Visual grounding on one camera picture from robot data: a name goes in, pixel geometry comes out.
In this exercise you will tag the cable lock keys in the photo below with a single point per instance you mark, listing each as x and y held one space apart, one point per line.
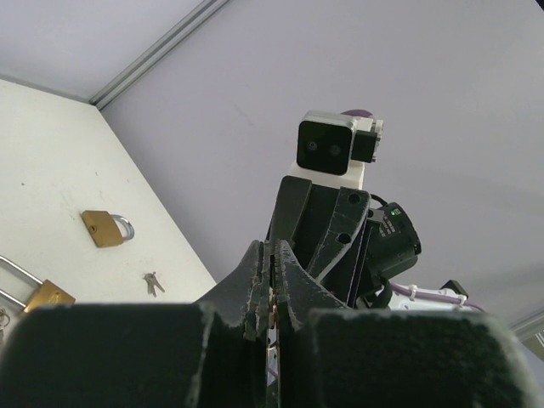
272 330

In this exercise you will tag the long shackle brass padlock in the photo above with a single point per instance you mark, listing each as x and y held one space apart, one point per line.
44 292

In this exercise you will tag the keys beside long padlock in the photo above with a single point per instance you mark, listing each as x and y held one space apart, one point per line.
5 320

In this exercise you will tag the keys beside small padlock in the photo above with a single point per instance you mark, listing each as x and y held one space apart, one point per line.
153 284

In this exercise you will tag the wide brass padlock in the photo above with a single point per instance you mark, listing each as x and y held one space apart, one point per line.
106 229

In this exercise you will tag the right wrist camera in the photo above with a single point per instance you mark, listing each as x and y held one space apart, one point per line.
334 148

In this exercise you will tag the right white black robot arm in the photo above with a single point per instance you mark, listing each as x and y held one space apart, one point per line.
425 297

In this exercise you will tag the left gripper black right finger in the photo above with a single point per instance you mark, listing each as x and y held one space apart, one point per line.
331 356

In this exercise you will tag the right aluminium frame post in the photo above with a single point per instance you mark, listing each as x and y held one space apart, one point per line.
157 52

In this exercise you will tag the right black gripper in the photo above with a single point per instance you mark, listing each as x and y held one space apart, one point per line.
393 248

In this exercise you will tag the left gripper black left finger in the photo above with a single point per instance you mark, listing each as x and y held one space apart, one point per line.
209 353

